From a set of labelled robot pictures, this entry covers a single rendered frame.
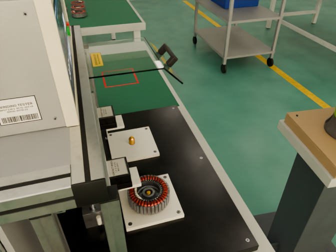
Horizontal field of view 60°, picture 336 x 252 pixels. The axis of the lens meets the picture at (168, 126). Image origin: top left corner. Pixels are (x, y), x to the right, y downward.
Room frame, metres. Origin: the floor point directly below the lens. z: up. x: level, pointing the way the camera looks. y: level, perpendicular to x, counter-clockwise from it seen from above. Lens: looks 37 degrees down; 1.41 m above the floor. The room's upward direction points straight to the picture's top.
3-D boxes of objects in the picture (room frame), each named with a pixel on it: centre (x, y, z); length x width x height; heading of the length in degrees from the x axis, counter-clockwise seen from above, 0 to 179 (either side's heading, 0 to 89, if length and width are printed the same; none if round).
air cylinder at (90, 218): (0.47, 0.19, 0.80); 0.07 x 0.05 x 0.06; 16
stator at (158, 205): (0.51, 0.05, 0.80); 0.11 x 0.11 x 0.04
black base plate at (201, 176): (0.62, 0.10, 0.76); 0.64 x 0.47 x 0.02; 16
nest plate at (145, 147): (0.74, 0.12, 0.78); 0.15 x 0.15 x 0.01; 16
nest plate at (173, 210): (0.51, 0.05, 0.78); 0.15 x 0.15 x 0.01; 16
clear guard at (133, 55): (0.81, 0.15, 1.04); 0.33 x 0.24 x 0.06; 106
